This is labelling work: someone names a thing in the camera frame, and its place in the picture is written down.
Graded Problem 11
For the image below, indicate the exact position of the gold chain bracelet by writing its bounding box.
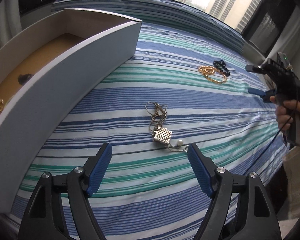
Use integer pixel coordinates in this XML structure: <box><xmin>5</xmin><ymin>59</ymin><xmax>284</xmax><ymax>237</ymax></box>
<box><xmin>198</xmin><ymin>65</ymin><xmax>228</xmax><ymax>85</ymax></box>

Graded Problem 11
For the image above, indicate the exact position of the black green bead bracelet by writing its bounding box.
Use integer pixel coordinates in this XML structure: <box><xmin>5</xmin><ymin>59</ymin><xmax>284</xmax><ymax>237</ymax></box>
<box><xmin>212</xmin><ymin>60</ymin><xmax>231</xmax><ymax>78</ymax></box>

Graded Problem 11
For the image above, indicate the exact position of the striped blue green bedsheet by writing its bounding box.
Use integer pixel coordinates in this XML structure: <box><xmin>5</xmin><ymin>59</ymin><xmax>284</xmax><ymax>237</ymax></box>
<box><xmin>5</xmin><ymin>0</ymin><xmax>289</xmax><ymax>239</ymax></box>

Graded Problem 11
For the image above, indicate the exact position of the black cable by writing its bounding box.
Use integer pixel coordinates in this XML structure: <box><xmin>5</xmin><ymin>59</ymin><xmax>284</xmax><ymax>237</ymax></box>
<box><xmin>242</xmin><ymin>100</ymin><xmax>298</xmax><ymax>178</ymax></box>

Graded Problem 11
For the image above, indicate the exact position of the black watch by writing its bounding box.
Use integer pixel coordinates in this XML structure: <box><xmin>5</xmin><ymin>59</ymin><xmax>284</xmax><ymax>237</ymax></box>
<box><xmin>18</xmin><ymin>74</ymin><xmax>34</xmax><ymax>86</ymax></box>

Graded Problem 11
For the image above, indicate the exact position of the person's right hand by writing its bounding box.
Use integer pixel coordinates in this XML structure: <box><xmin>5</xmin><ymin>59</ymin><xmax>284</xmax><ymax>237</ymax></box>
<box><xmin>275</xmin><ymin>100</ymin><xmax>300</xmax><ymax>131</ymax></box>

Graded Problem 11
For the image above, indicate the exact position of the grey cardboard box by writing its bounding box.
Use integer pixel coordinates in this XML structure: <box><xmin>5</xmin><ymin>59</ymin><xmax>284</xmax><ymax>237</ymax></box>
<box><xmin>0</xmin><ymin>8</ymin><xmax>142</xmax><ymax>213</ymax></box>

